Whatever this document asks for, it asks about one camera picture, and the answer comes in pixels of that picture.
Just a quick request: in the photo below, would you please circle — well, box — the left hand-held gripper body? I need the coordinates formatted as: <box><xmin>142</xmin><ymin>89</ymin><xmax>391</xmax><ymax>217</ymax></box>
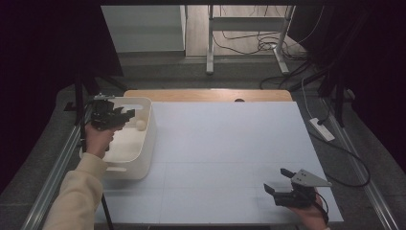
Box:
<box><xmin>89</xmin><ymin>93</ymin><xmax>129</xmax><ymax>131</ymax></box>

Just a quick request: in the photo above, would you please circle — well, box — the dark curtain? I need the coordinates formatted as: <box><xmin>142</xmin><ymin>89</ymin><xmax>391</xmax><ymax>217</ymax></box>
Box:
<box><xmin>0</xmin><ymin>0</ymin><xmax>124</xmax><ymax>195</ymax></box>
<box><xmin>288</xmin><ymin>0</ymin><xmax>406</xmax><ymax>176</ymax></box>

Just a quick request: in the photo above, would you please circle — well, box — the white metal desk frame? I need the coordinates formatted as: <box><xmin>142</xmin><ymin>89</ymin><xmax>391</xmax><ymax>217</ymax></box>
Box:
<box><xmin>205</xmin><ymin>4</ymin><xmax>297</xmax><ymax>77</ymax></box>

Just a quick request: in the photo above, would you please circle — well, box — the white power strip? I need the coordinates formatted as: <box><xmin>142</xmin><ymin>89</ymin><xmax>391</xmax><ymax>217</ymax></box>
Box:
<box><xmin>308</xmin><ymin>117</ymin><xmax>336</xmax><ymax>143</ymax></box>

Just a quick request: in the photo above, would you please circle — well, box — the aluminium floor rail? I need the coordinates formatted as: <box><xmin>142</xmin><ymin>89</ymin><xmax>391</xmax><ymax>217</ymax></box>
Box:
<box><xmin>320</xmin><ymin>95</ymin><xmax>400</xmax><ymax>230</ymax></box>
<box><xmin>20</xmin><ymin>104</ymin><xmax>97</xmax><ymax>230</ymax></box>

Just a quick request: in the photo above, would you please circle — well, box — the person's left hand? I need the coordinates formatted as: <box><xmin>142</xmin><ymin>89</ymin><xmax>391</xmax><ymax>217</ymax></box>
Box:
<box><xmin>83</xmin><ymin>123</ymin><xmax>124</xmax><ymax>160</ymax></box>

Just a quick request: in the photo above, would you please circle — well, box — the white plastic bin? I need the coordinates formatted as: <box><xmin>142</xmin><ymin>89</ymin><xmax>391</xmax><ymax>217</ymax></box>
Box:
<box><xmin>79</xmin><ymin>96</ymin><xmax>158</xmax><ymax>181</ymax></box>

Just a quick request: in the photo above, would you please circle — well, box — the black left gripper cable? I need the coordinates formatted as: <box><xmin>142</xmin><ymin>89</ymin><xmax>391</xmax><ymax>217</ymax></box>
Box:
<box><xmin>79</xmin><ymin>99</ymin><xmax>115</xmax><ymax>230</ymax></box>

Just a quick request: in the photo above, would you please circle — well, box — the black power cable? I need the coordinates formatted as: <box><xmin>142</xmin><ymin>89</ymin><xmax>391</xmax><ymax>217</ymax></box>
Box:
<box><xmin>307</xmin><ymin>109</ymin><xmax>372</xmax><ymax>189</ymax></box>

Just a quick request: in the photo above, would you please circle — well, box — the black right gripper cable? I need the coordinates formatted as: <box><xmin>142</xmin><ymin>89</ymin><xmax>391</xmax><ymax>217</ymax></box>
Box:
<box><xmin>317</xmin><ymin>192</ymin><xmax>330</xmax><ymax>224</ymax></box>

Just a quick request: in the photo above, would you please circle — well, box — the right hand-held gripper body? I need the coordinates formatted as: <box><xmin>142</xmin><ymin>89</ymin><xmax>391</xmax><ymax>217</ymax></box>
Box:
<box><xmin>273</xmin><ymin>169</ymin><xmax>333</xmax><ymax>210</ymax></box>

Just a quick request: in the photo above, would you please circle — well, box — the wooden table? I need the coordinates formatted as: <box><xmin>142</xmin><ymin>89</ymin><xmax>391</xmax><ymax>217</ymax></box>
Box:
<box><xmin>123</xmin><ymin>89</ymin><xmax>294</xmax><ymax>104</ymax></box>

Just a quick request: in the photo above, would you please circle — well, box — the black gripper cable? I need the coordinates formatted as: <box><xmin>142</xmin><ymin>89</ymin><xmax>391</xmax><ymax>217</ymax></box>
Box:
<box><xmin>79</xmin><ymin>99</ymin><xmax>115</xmax><ymax>230</ymax></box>
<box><xmin>317</xmin><ymin>192</ymin><xmax>330</xmax><ymax>224</ymax></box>

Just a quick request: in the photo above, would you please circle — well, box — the person's right hand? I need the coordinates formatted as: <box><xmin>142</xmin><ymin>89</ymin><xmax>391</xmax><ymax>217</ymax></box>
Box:
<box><xmin>286</xmin><ymin>191</ymin><xmax>330</xmax><ymax>230</ymax></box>

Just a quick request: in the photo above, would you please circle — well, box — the white cabinet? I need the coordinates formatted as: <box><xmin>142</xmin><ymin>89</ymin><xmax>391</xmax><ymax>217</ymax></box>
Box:
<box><xmin>101</xmin><ymin>4</ymin><xmax>188</xmax><ymax>54</ymax></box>

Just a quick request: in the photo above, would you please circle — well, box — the black metal stand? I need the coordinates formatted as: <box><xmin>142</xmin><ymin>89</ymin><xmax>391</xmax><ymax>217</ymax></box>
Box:
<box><xmin>63</xmin><ymin>68</ymin><xmax>129</xmax><ymax>127</ymax></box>
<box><xmin>317</xmin><ymin>60</ymin><xmax>353</xmax><ymax>128</ymax></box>

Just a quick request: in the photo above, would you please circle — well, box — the tangle of black floor cables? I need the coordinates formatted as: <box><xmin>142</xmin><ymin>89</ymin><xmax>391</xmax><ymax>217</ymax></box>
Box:
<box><xmin>212</xmin><ymin>5</ymin><xmax>325</xmax><ymax>91</ymax></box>

